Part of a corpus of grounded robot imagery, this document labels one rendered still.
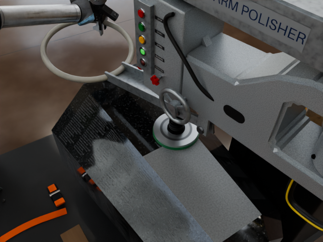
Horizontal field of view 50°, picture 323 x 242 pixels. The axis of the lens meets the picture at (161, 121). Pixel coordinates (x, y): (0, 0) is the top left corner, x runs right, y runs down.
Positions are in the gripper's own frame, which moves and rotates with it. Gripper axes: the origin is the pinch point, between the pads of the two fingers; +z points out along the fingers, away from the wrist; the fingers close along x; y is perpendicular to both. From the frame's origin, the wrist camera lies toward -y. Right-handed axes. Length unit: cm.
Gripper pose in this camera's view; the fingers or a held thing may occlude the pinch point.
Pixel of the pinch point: (104, 30)
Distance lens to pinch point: 212.9
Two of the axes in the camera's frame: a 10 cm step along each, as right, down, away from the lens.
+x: -2.7, 7.7, -5.9
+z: -0.8, 5.9, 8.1
